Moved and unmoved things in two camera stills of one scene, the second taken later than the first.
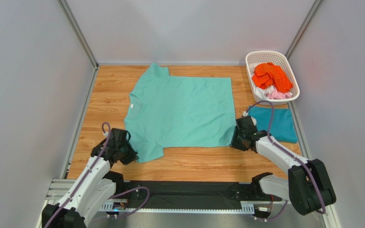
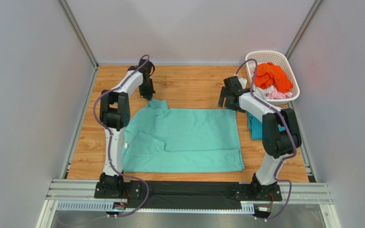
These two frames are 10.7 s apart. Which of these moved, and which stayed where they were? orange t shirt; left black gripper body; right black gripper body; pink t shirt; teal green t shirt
Moved: left black gripper body; right black gripper body; teal green t shirt
Stayed: orange t shirt; pink t shirt
